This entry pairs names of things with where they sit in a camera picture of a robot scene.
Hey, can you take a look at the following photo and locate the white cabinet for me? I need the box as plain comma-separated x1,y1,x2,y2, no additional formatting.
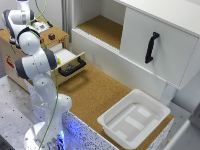
70,0,200,108

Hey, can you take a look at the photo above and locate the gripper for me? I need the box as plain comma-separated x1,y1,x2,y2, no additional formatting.
32,20,52,35

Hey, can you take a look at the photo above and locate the purple block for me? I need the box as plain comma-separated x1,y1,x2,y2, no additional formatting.
47,32,57,41

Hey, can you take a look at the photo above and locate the black door handle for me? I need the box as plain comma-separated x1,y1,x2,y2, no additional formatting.
144,31,161,65

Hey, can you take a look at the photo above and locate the white sliding door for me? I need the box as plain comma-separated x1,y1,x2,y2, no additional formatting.
118,6,200,91

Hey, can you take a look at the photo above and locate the black drawer handle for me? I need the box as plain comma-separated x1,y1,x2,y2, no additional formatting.
58,56,87,78

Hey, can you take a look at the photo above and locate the green cable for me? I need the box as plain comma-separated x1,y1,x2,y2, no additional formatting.
25,0,61,150

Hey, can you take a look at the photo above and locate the wooden drawer box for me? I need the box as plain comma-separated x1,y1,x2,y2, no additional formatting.
0,18,71,93

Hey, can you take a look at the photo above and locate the wooden drawer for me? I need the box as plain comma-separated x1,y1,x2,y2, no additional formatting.
49,45,87,79

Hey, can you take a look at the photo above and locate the white plastic box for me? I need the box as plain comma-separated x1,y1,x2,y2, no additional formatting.
96,88,172,150

